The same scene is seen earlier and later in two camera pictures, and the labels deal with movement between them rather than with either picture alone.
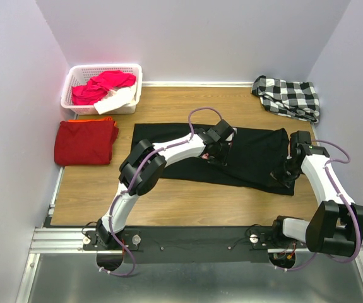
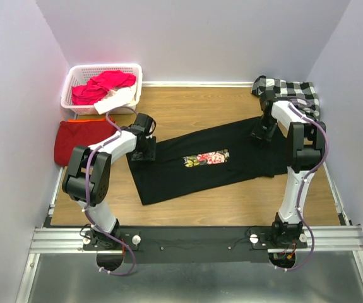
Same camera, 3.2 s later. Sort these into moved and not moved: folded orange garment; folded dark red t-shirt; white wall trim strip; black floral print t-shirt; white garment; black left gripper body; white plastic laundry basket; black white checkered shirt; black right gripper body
Moved: black left gripper body; black right gripper body; black floral print t-shirt
Not moved: folded orange garment; folded dark red t-shirt; black white checkered shirt; white plastic laundry basket; white garment; white wall trim strip
